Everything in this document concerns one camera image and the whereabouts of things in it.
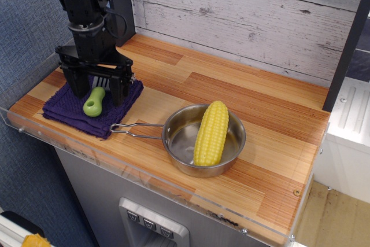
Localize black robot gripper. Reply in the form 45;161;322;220
55;24;133;106

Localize grey spatula with green handle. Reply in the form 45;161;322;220
83;76;110;117

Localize stainless steel pot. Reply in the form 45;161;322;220
109;104;247;178

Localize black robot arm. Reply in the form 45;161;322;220
55;0;133;106

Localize purple folded cloth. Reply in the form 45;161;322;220
43;80;144;139

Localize grey toy fridge cabinet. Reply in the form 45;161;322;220
57;149;264;246

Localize clear acrylic edge guard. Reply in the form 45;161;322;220
0;9;330;245

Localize yellow toy corn cob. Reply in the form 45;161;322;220
194;101;229;167

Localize silver dispenser button panel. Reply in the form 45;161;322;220
119;197;190;246

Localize yellow object bottom corner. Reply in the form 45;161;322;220
21;234;51;247

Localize white ribbed side surface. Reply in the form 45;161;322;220
328;77;369;146

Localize dark left upright post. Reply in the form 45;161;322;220
110;0;136;46

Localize dark upright post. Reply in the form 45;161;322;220
322;0;369;112
110;0;136;46

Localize dark right upright post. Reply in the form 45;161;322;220
322;0;369;112

